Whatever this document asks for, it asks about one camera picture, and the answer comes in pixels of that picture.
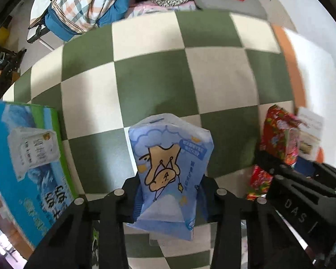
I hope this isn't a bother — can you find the blue quilt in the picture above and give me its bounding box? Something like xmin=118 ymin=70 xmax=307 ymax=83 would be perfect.
xmin=45 ymin=0 xmax=130 ymax=42

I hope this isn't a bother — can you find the green white checkered mat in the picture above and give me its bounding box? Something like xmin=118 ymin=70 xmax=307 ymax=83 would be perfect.
xmin=3 ymin=10 xmax=299 ymax=200

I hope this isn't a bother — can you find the white silver carton box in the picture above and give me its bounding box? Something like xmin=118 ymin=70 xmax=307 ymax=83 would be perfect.
xmin=297 ymin=107 xmax=324 ymax=161

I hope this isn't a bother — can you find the black tripod pile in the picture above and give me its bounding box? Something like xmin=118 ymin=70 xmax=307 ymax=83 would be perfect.
xmin=0 ymin=47 xmax=27 ymax=99

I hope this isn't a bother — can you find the cardboard box with blue print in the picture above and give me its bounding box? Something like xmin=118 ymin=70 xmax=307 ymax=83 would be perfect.
xmin=0 ymin=100 xmax=78 ymax=247

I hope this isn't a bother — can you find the blue cartoon tissue pack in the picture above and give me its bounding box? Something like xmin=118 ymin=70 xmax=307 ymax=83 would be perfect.
xmin=128 ymin=114 xmax=214 ymax=241

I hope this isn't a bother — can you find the red snack bag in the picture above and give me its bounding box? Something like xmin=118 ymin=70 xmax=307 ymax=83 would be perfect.
xmin=246 ymin=104 xmax=302 ymax=200

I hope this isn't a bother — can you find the grey cushioned chair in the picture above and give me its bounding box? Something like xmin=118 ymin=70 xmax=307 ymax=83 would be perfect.
xmin=194 ymin=0 xmax=268 ymax=20

